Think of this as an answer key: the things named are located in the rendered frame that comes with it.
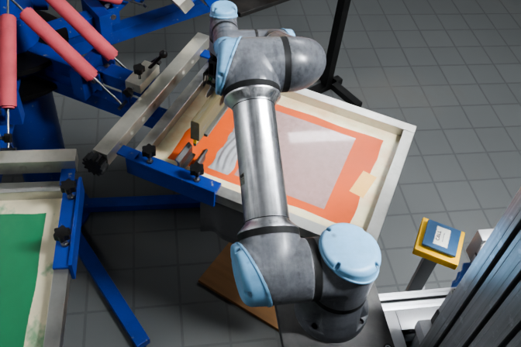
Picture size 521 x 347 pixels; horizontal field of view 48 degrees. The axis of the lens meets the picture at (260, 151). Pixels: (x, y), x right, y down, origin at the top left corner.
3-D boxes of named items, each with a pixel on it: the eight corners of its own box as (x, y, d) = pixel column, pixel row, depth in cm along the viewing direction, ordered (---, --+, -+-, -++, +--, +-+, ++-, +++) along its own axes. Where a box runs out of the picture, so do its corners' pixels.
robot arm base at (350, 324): (375, 339, 116) (387, 315, 109) (301, 346, 114) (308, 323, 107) (356, 273, 126) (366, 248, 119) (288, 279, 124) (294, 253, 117)
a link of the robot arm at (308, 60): (346, 38, 116) (290, 19, 162) (291, 39, 114) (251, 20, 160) (343, 94, 120) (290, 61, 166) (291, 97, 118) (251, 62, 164)
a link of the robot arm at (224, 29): (258, 43, 152) (252, 19, 159) (215, 45, 150) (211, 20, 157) (256, 67, 158) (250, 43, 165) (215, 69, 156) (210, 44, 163)
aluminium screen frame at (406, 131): (413, 134, 203) (416, 125, 201) (369, 262, 165) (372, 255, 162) (211, 64, 220) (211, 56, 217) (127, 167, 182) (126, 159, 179)
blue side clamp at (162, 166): (220, 195, 179) (222, 180, 174) (213, 207, 175) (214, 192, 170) (135, 162, 185) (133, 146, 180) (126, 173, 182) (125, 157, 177)
